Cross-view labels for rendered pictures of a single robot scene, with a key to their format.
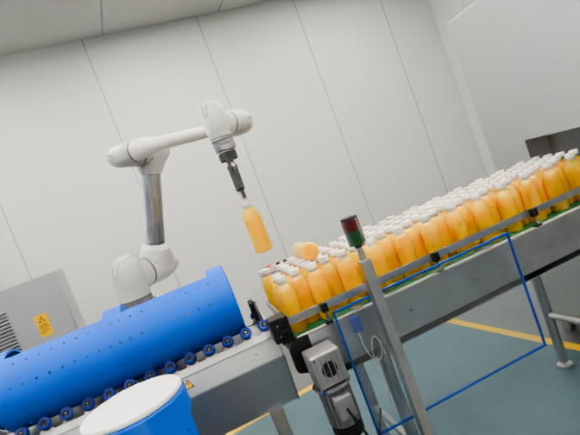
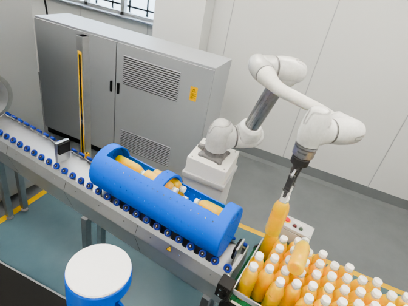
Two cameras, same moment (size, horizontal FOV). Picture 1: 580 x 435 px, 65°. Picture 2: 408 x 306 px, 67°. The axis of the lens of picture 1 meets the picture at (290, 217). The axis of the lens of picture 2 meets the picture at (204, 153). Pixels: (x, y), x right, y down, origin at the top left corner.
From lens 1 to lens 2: 1.11 m
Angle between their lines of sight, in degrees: 45
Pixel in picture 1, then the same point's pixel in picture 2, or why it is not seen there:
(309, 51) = not seen: outside the picture
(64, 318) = (204, 98)
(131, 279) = (215, 141)
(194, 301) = (197, 223)
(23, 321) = (185, 84)
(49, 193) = not seen: outside the picture
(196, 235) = (338, 86)
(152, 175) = not seen: hidden behind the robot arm
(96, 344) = (139, 192)
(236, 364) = (197, 267)
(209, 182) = (384, 55)
